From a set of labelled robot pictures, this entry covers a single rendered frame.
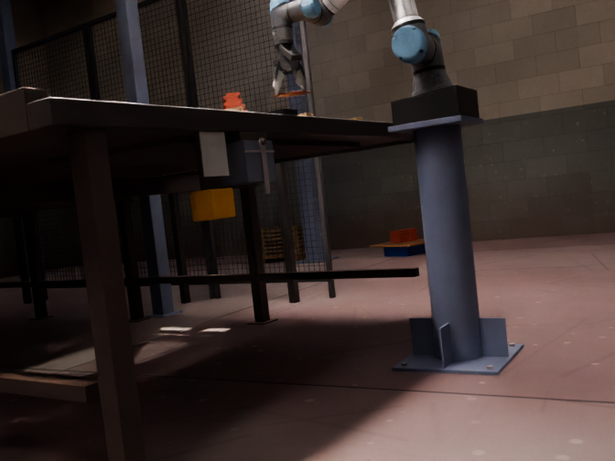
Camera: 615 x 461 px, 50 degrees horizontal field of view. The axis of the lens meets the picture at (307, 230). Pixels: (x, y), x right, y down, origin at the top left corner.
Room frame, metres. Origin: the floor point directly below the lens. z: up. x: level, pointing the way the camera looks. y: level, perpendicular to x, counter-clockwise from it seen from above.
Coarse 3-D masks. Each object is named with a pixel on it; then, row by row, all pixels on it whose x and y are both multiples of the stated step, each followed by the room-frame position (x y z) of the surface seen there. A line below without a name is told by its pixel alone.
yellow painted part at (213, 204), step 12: (204, 180) 1.78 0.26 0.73; (192, 192) 1.77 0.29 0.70; (204, 192) 1.75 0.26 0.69; (216, 192) 1.75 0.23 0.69; (228, 192) 1.79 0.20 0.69; (192, 204) 1.77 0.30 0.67; (204, 204) 1.75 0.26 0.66; (216, 204) 1.74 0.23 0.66; (228, 204) 1.78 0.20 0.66; (192, 216) 1.78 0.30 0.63; (204, 216) 1.75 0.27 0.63; (216, 216) 1.74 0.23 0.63; (228, 216) 1.78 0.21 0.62
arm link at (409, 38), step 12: (396, 0) 2.28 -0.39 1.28; (408, 0) 2.28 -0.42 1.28; (396, 12) 2.29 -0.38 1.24; (408, 12) 2.27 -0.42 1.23; (396, 24) 2.28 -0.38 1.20; (408, 24) 2.25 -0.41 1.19; (420, 24) 2.26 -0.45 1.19; (396, 36) 2.26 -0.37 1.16; (408, 36) 2.24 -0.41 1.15; (420, 36) 2.23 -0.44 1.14; (396, 48) 2.27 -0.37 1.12; (408, 48) 2.25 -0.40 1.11; (420, 48) 2.23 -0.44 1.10; (432, 48) 2.31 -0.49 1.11; (408, 60) 2.26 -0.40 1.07; (420, 60) 2.28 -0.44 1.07
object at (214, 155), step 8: (200, 136) 1.76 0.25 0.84; (208, 136) 1.78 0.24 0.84; (216, 136) 1.81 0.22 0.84; (224, 136) 1.84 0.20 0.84; (200, 144) 1.76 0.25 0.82; (208, 144) 1.78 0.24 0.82; (216, 144) 1.81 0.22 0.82; (224, 144) 1.83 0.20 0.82; (208, 152) 1.78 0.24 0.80; (216, 152) 1.80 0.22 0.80; (224, 152) 1.83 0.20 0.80; (208, 160) 1.77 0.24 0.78; (216, 160) 1.80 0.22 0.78; (224, 160) 1.83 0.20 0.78; (208, 168) 1.77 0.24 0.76; (216, 168) 1.80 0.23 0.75; (224, 168) 1.82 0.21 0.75; (208, 176) 1.77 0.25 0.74; (216, 176) 1.79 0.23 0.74
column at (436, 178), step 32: (416, 128) 2.34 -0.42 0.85; (448, 128) 2.34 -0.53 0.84; (416, 160) 2.42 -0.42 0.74; (448, 160) 2.34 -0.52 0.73; (448, 192) 2.34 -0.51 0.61; (448, 224) 2.34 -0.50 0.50; (448, 256) 2.34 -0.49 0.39; (448, 288) 2.34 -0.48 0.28; (416, 320) 2.50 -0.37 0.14; (448, 320) 2.35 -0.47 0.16; (480, 320) 2.37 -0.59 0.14; (416, 352) 2.50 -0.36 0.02; (448, 352) 2.32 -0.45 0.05; (480, 352) 2.37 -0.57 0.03; (512, 352) 2.38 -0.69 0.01
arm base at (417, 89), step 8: (416, 72) 2.40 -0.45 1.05; (424, 72) 2.37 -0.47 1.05; (432, 72) 2.36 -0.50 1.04; (440, 72) 2.37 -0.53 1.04; (416, 80) 2.39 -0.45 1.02; (424, 80) 2.37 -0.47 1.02; (432, 80) 2.36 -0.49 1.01; (440, 80) 2.36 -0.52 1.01; (448, 80) 2.38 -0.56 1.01; (416, 88) 2.39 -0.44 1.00; (424, 88) 2.36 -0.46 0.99; (432, 88) 2.35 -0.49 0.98; (440, 88) 2.35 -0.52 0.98
